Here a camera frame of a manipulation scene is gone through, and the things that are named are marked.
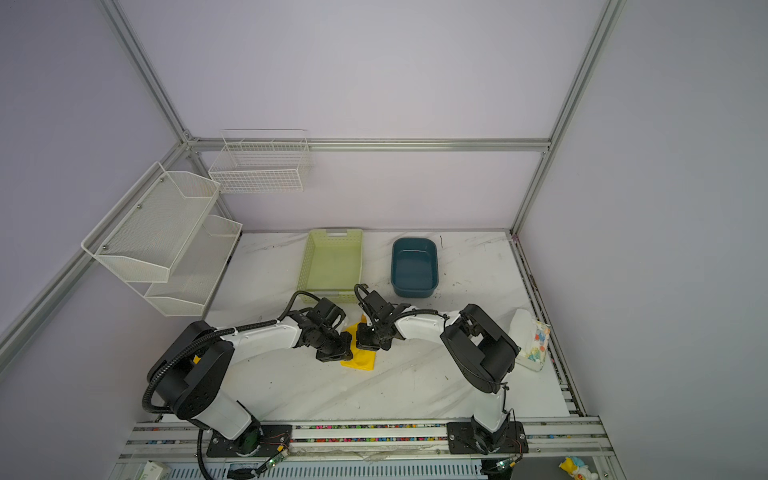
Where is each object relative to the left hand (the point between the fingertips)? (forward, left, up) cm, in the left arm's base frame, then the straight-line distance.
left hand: (351, 358), depth 86 cm
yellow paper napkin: (0, -3, -1) cm, 3 cm away
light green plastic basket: (+38, +12, -4) cm, 40 cm away
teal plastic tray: (+33, -20, +1) cm, 39 cm away
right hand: (+3, -1, +1) cm, 4 cm away
